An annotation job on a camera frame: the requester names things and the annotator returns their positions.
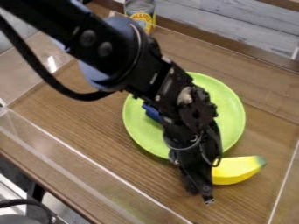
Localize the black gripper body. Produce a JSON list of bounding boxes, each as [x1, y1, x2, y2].
[[166, 136, 224, 185]]

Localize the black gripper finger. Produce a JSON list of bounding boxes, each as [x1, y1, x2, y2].
[[181, 169, 214, 205]]

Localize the yellow toy banana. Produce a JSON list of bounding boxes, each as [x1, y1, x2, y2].
[[212, 156, 267, 186]]

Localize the green round plate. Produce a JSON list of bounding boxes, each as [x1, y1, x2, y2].
[[122, 72, 246, 159]]

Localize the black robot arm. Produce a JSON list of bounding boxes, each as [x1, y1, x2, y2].
[[0, 0, 221, 205]]

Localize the blue star-shaped block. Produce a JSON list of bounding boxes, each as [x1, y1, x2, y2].
[[142, 103, 161, 123]]

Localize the yellow labelled tin can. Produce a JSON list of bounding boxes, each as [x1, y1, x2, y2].
[[124, 0, 156, 34]]

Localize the clear acrylic tray enclosure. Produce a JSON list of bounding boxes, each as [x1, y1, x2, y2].
[[0, 10, 299, 224]]

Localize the black cable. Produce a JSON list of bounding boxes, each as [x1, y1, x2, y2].
[[0, 198, 53, 224]]

